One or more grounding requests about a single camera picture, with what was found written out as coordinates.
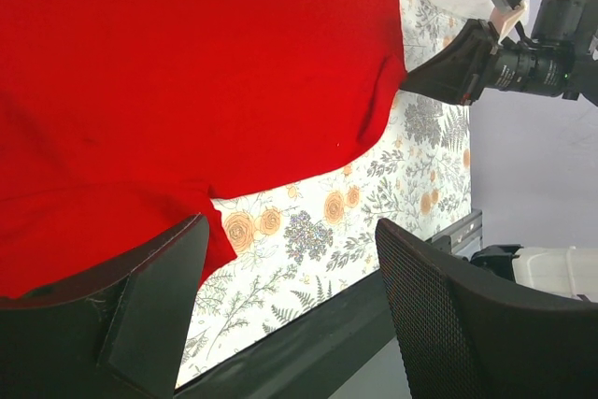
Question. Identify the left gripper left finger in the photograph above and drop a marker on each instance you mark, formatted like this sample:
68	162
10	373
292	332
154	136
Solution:
116	330

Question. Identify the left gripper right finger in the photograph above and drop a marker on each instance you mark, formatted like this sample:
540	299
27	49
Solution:
464	332

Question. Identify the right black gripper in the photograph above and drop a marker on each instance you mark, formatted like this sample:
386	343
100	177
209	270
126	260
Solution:
454	75

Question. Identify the red t shirt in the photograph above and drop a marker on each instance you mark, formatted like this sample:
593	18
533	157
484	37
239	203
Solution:
121	118

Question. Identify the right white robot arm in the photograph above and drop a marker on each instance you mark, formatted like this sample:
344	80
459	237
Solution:
534	108

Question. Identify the floral patterned table mat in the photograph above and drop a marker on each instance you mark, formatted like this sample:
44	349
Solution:
300	244

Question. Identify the aluminium frame rail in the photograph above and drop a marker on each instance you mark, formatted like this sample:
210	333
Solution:
463	238

